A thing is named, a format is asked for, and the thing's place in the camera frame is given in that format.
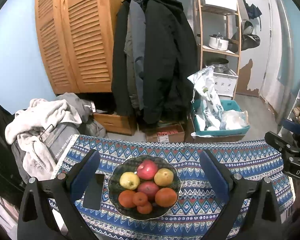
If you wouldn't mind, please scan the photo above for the large orange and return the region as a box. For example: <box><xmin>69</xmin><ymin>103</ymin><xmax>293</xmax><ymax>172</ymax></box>
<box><xmin>155</xmin><ymin>187</ymin><xmax>178</xmax><ymax>207</ymax></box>
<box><xmin>118</xmin><ymin>190</ymin><xmax>136</xmax><ymax>209</ymax></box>

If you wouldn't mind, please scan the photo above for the yellow-green pear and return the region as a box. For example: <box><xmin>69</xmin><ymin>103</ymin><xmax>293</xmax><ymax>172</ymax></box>
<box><xmin>119</xmin><ymin>172</ymin><xmax>140</xmax><ymax>190</ymax></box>

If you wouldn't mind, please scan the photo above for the yellow-green pomelo fruit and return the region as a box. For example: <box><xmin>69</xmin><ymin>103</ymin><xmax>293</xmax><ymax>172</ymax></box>
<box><xmin>154</xmin><ymin>168</ymin><xmax>174</xmax><ymax>186</ymax></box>

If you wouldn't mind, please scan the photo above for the small tangerine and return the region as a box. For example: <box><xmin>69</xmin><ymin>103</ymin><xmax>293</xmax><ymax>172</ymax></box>
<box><xmin>137</xmin><ymin>202</ymin><xmax>153</xmax><ymax>215</ymax></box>
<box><xmin>133</xmin><ymin>192</ymin><xmax>148</xmax><ymax>206</ymax></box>

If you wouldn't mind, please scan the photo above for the dark red apple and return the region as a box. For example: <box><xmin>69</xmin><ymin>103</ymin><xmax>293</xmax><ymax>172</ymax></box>
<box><xmin>137</xmin><ymin>181</ymin><xmax>159</xmax><ymax>202</ymax></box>

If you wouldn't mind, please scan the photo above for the blue patterned tablecloth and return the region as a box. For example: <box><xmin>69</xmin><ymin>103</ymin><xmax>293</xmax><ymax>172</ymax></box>
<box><xmin>53</xmin><ymin>135</ymin><xmax>294</xmax><ymax>239</ymax></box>

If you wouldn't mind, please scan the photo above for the cardboard box under crate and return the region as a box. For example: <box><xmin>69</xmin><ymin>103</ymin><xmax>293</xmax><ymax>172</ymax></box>
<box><xmin>185</xmin><ymin>114</ymin><xmax>247</xmax><ymax>144</ymax></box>

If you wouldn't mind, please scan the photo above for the dark green glass plate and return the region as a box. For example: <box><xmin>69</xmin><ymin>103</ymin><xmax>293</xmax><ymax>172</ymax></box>
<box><xmin>108</xmin><ymin>155</ymin><xmax>181</xmax><ymax>220</ymax></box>

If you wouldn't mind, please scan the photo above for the clear plastic bag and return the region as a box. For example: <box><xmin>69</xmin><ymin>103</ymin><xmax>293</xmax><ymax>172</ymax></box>
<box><xmin>220</xmin><ymin>109</ymin><xmax>249</xmax><ymax>130</ymax></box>

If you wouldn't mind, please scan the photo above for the pile of grey clothes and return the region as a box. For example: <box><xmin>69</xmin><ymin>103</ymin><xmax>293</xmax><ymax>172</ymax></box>
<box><xmin>5</xmin><ymin>93</ymin><xmax>107</xmax><ymax>182</ymax></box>

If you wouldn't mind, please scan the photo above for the teal plastic crate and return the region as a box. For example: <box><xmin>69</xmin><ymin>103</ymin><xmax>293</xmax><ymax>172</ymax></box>
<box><xmin>192</xmin><ymin>100</ymin><xmax>250</xmax><ymax>137</ymax></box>

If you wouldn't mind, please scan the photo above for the white rice bag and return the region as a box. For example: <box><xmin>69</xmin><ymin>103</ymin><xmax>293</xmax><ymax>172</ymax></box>
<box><xmin>187</xmin><ymin>66</ymin><xmax>224</xmax><ymax>131</ymax></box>

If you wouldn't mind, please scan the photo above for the white patterned storage box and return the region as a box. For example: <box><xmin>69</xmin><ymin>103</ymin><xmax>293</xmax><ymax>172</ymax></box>
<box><xmin>213</xmin><ymin>69</ymin><xmax>238</xmax><ymax>98</ymax></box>

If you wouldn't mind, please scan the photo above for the small cardboard box red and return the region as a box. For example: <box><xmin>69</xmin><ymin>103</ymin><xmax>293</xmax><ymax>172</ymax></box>
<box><xmin>146</xmin><ymin>124</ymin><xmax>185</xmax><ymax>143</ymax></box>

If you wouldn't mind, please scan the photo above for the wooden drawer box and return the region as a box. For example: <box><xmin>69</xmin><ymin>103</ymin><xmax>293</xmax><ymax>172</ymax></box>
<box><xmin>93</xmin><ymin>113</ymin><xmax>137</xmax><ymax>136</ymax></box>

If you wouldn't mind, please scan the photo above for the dark hanging bag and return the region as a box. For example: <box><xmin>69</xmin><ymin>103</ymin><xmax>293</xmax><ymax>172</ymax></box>
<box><xmin>228</xmin><ymin>20</ymin><xmax>261</xmax><ymax>53</ymax></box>

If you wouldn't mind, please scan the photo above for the white cooking pot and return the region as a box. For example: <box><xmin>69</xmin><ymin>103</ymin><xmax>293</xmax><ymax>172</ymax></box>
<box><xmin>209</xmin><ymin>33</ymin><xmax>229</xmax><ymax>51</ymax></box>

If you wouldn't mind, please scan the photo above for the wooden shelf rack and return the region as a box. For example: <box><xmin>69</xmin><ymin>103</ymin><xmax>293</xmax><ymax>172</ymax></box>
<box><xmin>196</xmin><ymin>0</ymin><xmax>242</xmax><ymax>99</ymax></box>

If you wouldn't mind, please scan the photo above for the dark blue umbrella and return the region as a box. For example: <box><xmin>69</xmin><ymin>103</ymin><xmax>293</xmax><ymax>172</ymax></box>
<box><xmin>243</xmin><ymin>0</ymin><xmax>262</xmax><ymax>22</ymax></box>

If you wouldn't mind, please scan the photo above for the black hanging coat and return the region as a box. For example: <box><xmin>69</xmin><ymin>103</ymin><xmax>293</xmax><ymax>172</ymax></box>
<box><xmin>111</xmin><ymin>0</ymin><xmax>198</xmax><ymax>126</ymax></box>

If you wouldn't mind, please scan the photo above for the grey hanging jacket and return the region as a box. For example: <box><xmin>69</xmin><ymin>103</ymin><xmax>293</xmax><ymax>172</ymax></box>
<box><xmin>124</xmin><ymin>0</ymin><xmax>146</xmax><ymax>110</ymax></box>

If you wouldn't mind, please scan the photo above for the wooden louvered wardrobe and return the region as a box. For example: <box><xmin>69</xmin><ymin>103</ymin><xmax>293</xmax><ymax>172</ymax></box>
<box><xmin>35</xmin><ymin>0</ymin><xmax>123</xmax><ymax>94</ymax></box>

